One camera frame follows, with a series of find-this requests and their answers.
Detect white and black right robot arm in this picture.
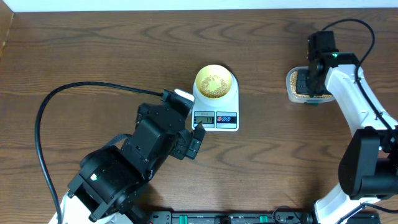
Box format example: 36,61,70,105
293,30,397,223

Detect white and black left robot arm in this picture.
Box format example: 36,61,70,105
51,89,206,223

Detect soybeans in yellow bowl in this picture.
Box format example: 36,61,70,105
199,75,230,98

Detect yellow plastic bowl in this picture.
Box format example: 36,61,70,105
195,65,233,99

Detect white digital kitchen scale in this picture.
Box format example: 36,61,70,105
192,73,239,132

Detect clear plastic container of soybeans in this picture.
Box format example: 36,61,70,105
286,67,335,104

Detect black mounting rail with clamps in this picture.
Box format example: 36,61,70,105
136,210,382,224

